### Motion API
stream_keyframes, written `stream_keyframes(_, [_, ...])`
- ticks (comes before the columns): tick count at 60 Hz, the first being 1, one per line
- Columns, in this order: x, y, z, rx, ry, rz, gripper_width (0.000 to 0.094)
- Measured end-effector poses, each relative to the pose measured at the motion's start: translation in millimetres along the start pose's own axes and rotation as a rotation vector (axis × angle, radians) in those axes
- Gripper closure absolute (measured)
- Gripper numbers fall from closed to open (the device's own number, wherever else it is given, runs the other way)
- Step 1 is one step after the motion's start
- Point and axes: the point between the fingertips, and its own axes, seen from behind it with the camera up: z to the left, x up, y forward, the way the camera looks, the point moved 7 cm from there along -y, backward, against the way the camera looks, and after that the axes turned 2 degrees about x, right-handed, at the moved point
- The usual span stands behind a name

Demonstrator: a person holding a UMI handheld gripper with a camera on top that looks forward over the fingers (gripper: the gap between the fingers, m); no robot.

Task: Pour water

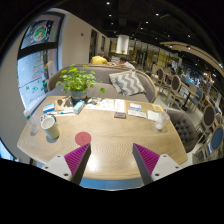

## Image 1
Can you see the white ceramic mug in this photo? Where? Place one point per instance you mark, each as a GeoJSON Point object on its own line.
{"type": "Point", "coordinates": [50, 127]}

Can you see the person in yellow shirt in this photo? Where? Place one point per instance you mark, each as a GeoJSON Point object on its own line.
{"type": "Point", "coordinates": [99, 59]}

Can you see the clear plastic cup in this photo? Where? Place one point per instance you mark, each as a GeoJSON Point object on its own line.
{"type": "Point", "coordinates": [31, 122]}
{"type": "Point", "coordinates": [163, 118]}

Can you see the grey tufted armchair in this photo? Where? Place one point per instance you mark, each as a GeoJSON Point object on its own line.
{"type": "Point", "coordinates": [184, 128]}

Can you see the clear plastic cup right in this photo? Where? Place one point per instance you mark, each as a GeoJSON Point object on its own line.
{"type": "Point", "coordinates": [163, 118]}

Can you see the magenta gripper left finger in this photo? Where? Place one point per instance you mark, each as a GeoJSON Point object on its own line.
{"type": "Point", "coordinates": [70, 166]}

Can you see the blue seat wooden chair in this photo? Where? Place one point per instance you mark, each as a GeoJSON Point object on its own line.
{"type": "Point", "coordinates": [214, 142]}

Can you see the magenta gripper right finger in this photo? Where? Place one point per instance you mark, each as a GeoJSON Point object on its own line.
{"type": "Point", "coordinates": [152, 166]}

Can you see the white round pillar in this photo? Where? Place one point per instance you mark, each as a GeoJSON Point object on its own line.
{"type": "Point", "coordinates": [122, 44]}

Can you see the grey zigzag cushion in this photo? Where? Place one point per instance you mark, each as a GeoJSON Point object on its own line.
{"type": "Point", "coordinates": [127, 83]}

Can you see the blue white card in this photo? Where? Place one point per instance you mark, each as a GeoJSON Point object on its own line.
{"type": "Point", "coordinates": [49, 108]}

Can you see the yellow sticker card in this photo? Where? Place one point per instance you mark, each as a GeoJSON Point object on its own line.
{"type": "Point", "coordinates": [157, 108]}

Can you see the green potted plant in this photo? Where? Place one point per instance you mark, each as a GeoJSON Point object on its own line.
{"type": "Point", "coordinates": [77, 81]}

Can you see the grey curved sofa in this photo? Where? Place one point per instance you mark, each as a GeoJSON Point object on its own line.
{"type": "Point", "coordinates": [105, 89]}

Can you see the clear plastic cup left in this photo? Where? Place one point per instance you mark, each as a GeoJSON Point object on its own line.
{"type": "Point", "coordinates": [31, 122]}

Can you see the small dark booklet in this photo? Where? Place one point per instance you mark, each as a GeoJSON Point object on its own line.
{"type": "Point", "coordinates": [120, 115]}

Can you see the white paper leaflet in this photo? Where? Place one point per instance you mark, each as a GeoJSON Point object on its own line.
{"type": "Point", "coordinates": [116, 105]}

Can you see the small tissue box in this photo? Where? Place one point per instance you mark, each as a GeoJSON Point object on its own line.
{"type": "Point", "coordinates": [78, 107]}

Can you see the person in white shirt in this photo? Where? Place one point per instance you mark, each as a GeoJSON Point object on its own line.
{"type": "Point", "coordinates": [125, 63]}

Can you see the red round coaster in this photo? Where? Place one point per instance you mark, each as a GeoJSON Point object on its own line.
{"type": "Point", "coordinates": [83, 138]}

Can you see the white blue brochure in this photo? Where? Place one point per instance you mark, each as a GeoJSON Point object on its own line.
{"type": "Point", "coordinates": [136, 110]}

